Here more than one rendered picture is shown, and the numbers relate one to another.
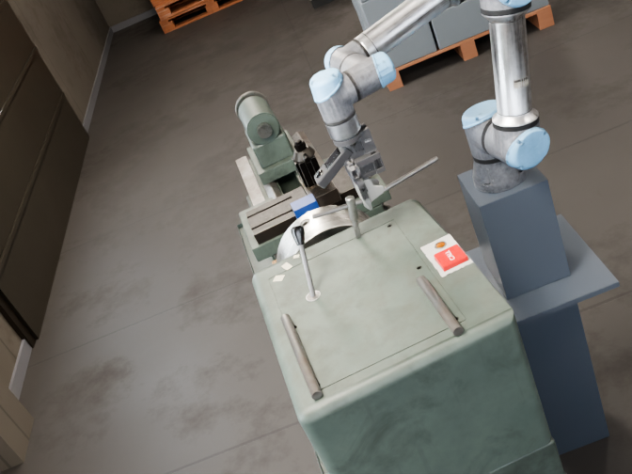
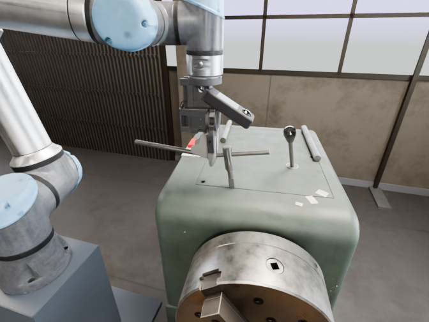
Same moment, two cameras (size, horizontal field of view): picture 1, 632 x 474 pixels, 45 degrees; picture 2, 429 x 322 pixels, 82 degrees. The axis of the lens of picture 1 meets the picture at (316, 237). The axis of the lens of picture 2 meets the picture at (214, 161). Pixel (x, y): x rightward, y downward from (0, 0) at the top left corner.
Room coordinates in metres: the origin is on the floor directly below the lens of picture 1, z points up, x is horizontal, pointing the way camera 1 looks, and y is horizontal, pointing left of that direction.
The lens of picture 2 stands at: (2.15, -0.03, 1.61)
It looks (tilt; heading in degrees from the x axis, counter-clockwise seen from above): 28 degrees down; 192
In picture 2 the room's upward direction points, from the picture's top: straight up
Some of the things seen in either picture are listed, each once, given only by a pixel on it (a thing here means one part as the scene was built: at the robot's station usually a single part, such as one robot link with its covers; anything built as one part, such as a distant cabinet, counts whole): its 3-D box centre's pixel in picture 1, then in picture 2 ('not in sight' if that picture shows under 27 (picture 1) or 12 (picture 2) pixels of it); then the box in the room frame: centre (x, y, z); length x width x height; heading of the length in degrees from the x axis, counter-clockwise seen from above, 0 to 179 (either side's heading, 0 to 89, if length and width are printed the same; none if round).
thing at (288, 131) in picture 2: (299, 234); (288, 135); (1.54, 0.03, 1.38); 0.04 x 0.03 x 0.05; 1
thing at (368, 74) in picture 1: (366, 74); (150, 23); (1.65, -0.26, 1.63); 0.11 x 0.11 x 0.08; 11
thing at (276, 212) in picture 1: (305, 202); not in sight; (2.44, -0.02, 0.95); 0.43 x 0.18 x 0.04; 91
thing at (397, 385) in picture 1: (388, 347); (251, 203); (1.42, -0.05, 1.06); 0.59 x 0.48 x 0.39; 1
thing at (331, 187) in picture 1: (318, 187); not in sight; (2.41, -0.08, 1.00); 0.20 x 0.10 x 0.05; 1
